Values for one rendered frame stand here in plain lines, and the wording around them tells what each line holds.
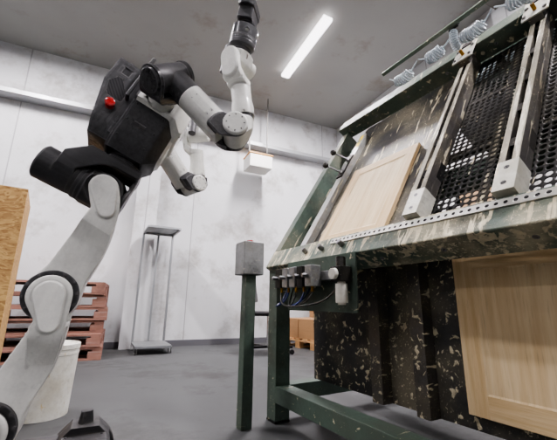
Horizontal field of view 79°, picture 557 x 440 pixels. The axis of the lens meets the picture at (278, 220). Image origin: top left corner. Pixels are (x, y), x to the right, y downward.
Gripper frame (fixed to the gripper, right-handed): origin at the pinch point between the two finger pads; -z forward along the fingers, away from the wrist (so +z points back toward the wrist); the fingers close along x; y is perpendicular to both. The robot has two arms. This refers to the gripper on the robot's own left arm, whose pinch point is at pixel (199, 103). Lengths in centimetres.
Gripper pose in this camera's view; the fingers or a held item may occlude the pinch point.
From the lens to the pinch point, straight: 190.6
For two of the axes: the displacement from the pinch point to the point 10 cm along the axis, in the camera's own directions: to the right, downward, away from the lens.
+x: 8.7, -2.7, -4.1
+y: -4.9, -4.2, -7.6
